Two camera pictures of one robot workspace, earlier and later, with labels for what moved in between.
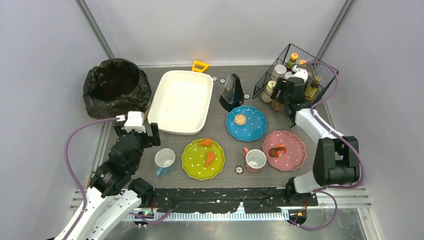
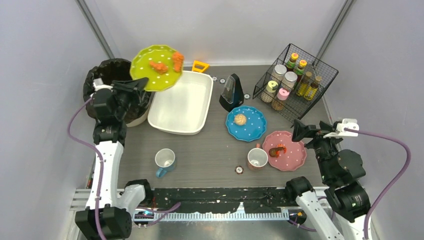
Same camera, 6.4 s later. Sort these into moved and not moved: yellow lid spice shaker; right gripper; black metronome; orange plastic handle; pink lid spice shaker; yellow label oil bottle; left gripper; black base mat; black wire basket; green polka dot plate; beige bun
Moved: right gripper; left gripper; green polka dot plate; pink lid spice shaker
Not moved: orange plastic handle; yellow label oil bottle; yellow lid spice shaker; beige bun; black wire basket; black metronome; black base mat
